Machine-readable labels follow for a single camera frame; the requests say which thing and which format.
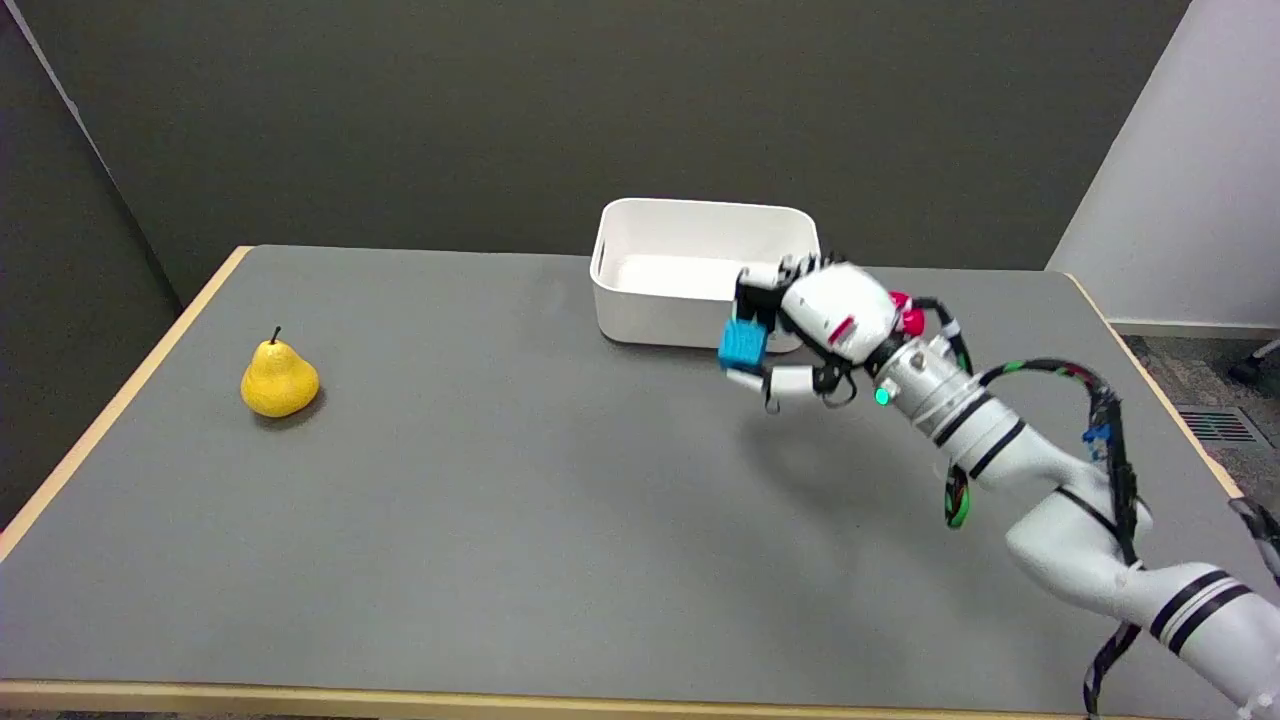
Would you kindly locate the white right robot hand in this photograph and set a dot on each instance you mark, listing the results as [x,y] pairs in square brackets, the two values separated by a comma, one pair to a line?
[840,310]

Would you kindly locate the blue cube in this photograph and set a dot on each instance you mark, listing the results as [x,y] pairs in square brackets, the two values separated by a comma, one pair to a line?
[742,345]

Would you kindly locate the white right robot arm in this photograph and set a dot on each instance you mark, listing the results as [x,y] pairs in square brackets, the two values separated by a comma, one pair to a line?
[1060,520]

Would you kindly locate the white plastic box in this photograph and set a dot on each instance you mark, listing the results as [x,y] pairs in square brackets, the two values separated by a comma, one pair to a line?
[690,270]

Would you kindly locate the floor vent grille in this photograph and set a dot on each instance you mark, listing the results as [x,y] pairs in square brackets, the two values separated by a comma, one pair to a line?
[1221,426]

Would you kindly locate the yellow pear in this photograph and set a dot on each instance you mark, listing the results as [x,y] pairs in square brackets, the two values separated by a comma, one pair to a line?
[279,378]

